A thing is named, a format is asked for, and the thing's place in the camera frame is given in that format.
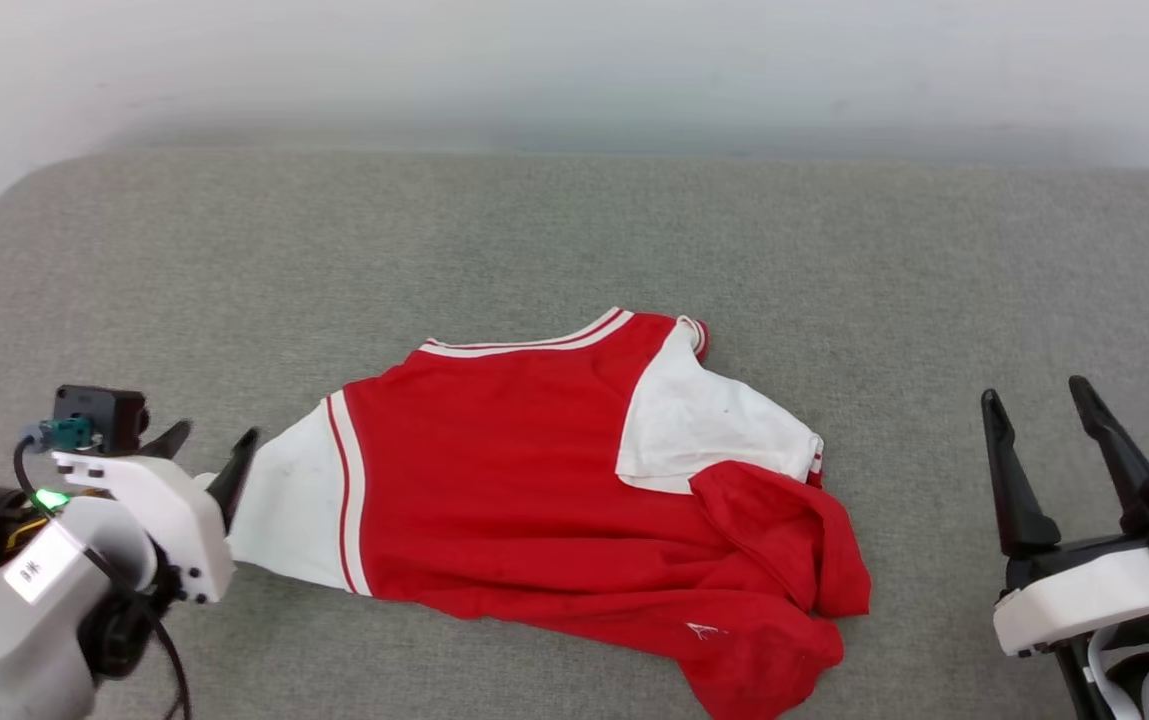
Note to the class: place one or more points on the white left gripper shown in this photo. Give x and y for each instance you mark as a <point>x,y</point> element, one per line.
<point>179,520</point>

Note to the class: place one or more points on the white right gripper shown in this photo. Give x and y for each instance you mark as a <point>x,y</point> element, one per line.
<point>1094,590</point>

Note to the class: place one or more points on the red white basketball jersey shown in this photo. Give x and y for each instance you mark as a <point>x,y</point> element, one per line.
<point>494,480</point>

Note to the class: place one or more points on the grey fabric sofa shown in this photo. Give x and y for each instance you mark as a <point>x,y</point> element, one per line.
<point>574,230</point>

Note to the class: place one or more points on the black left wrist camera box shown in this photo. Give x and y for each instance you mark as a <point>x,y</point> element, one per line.
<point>99,410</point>

